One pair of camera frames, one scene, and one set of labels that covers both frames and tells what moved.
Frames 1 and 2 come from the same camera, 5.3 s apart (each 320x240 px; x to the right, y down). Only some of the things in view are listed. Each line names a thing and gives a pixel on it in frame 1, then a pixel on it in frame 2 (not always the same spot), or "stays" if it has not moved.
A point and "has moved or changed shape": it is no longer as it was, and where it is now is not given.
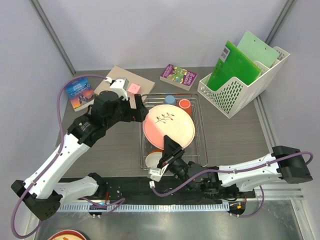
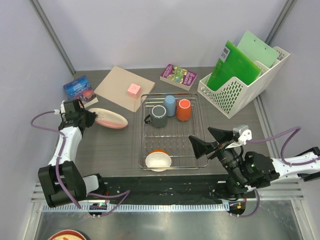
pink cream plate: x=169 y=120 has moved or changed shape
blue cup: x=170 y=99 stays
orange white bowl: x=152 y=158 stays
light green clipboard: x=258 y=50 stays
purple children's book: x=178 y=76 stays
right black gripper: x=172 y=151 → x=200 y=148
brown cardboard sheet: x=117 y=72 stays
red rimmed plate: x=68 y=235 stays
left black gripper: x=138 y=114 → x=92 y=116
